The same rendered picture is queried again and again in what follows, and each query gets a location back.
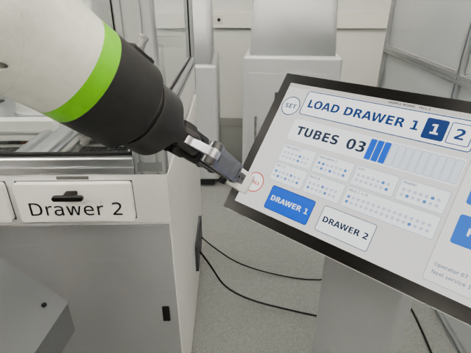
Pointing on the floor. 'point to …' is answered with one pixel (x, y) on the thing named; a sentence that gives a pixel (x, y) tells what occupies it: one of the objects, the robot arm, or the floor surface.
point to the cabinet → (120, 275)
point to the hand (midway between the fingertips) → (235, 176)
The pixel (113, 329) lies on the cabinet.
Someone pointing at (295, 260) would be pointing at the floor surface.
